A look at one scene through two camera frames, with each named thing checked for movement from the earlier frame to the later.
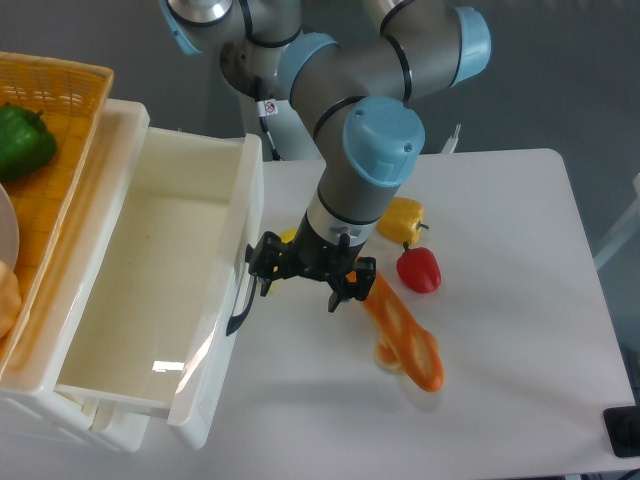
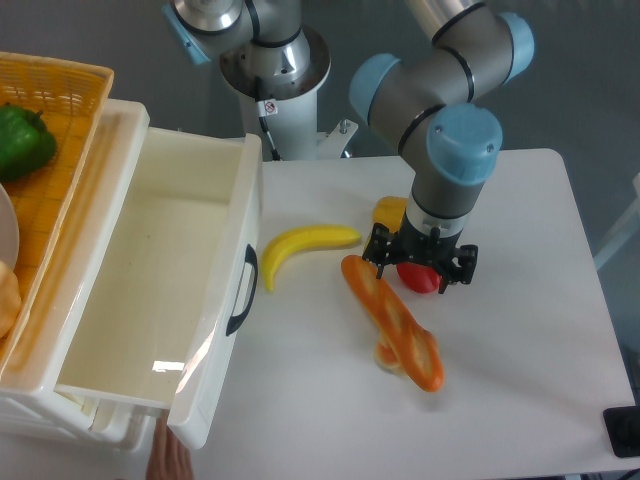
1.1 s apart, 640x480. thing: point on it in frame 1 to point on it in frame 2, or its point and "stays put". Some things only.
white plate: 9,233 stays put
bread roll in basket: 10,299 stays put
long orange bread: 404,343 stays put
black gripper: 306,256 to 385,246
